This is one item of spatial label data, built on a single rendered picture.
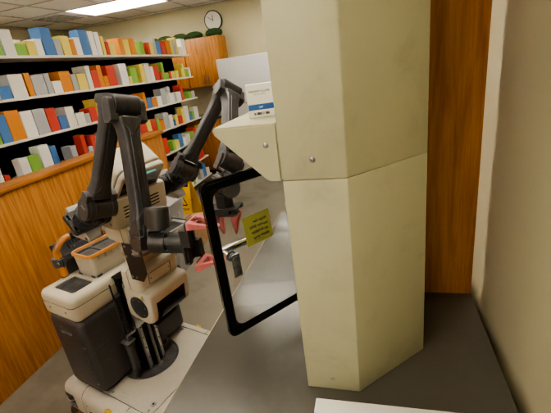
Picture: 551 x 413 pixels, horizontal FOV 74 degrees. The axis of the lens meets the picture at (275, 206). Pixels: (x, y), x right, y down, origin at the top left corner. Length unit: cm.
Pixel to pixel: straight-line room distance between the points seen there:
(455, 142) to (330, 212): 45
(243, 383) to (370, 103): 66
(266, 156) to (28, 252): 229
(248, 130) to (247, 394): 57
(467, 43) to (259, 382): 88
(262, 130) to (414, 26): 30
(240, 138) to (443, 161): 56
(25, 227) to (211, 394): 205
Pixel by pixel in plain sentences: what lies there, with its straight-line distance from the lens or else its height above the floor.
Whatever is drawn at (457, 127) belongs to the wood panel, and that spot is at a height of 141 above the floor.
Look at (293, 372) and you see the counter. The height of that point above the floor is 94.
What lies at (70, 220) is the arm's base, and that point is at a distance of 145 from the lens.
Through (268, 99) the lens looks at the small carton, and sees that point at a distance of 72.
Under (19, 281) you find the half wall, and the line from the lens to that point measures 275.
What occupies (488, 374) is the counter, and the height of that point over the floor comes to 94.
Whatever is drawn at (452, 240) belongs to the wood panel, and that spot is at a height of 111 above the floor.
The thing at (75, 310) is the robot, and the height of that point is 75.
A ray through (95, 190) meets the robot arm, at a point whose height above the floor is 131.
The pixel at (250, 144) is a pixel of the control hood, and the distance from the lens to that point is 63.
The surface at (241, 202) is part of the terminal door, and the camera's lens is 84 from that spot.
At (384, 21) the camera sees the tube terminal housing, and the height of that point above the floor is 164.
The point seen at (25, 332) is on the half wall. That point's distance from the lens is 284.
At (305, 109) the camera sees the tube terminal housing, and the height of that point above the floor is 153.
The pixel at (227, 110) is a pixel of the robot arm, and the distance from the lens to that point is 135.
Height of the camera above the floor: 160
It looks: 21 degrees down
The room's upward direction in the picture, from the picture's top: 8 degrees counter-clockwise
